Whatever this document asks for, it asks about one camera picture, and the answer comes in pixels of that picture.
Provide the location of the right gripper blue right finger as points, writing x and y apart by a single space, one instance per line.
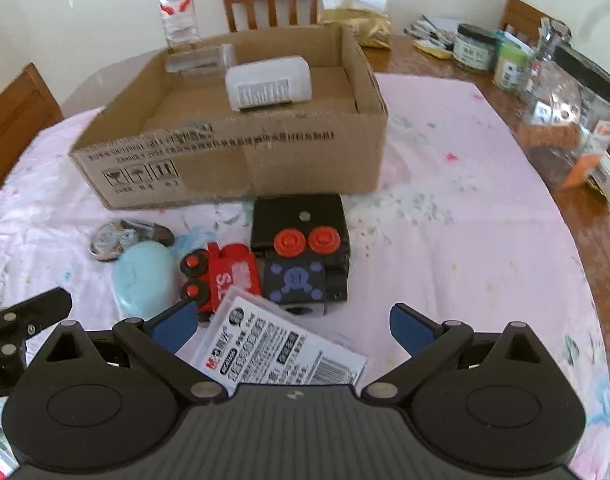
431 347

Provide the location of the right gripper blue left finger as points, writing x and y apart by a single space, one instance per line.
153 345

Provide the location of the light blue earbud case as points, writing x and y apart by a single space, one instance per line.
144 280

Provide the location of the red toy train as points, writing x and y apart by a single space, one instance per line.
212 271

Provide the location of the black toy train blue cube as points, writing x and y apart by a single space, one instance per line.
306 269

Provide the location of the clear plastic jar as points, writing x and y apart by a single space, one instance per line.
202 61

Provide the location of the white plastic bottle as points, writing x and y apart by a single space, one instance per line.
268 82

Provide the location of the black box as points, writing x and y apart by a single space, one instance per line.
320 218

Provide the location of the pink floral tablecloth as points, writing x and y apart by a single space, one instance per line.
461 227

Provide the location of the cardboard box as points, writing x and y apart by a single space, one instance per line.
167 140

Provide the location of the wooden chair at left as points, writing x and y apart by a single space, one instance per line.
27 106

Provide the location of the white small box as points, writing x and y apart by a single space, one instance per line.
600 176

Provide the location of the large clear jar black lid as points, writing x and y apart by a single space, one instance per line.
565 123

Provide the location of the green lid container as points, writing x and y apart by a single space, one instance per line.
510 65

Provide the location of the small glass jar black lid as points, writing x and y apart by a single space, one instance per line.
474 48

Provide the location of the stack of papers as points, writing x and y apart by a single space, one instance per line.
441 32

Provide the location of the clear water bottle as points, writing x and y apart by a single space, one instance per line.
179 22

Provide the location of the gold tissue pack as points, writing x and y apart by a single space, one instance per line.
368 21

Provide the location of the wooden chair far right corner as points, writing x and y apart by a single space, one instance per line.
522 21

